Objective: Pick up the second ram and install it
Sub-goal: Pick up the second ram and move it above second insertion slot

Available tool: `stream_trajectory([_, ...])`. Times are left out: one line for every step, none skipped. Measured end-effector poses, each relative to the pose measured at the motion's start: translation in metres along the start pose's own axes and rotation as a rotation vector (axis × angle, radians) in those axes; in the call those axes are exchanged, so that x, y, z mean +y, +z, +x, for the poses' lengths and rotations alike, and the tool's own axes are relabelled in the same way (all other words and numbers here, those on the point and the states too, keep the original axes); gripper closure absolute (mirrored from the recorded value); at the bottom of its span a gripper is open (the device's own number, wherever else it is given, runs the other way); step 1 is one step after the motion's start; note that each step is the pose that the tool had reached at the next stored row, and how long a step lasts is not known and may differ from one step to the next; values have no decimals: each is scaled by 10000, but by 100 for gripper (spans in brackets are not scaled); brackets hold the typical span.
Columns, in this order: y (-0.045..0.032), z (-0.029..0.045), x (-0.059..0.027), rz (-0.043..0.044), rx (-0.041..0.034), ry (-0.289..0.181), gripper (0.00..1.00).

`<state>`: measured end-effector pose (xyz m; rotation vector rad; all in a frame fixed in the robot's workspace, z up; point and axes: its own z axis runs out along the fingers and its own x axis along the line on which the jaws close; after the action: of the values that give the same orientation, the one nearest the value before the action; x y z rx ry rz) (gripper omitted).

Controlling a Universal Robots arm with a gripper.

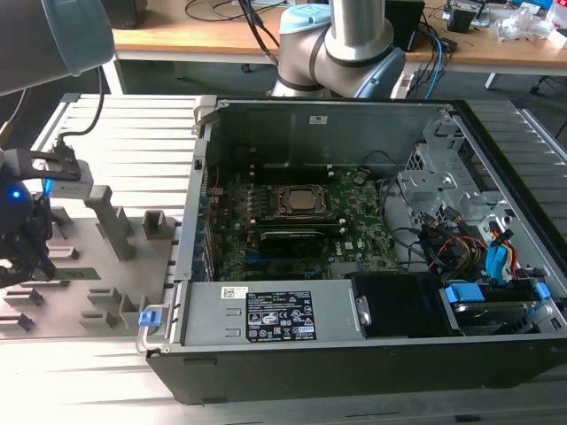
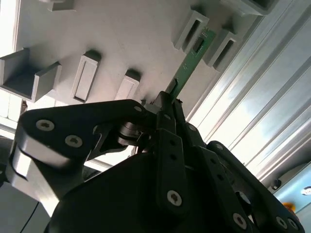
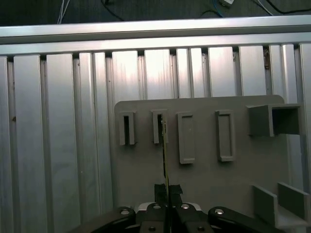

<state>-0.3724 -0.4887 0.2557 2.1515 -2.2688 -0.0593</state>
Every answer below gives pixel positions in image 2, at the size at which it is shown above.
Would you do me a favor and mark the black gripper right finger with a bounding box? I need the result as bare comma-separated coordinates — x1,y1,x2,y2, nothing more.
173,99,306,233

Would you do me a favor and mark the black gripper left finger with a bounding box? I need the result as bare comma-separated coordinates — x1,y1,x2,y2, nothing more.
6,91,194,216

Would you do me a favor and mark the green RAM stick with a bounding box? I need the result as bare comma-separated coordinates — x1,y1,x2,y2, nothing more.
166,26,217,99

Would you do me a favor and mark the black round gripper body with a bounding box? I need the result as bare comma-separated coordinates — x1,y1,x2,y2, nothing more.
47,149,256,233

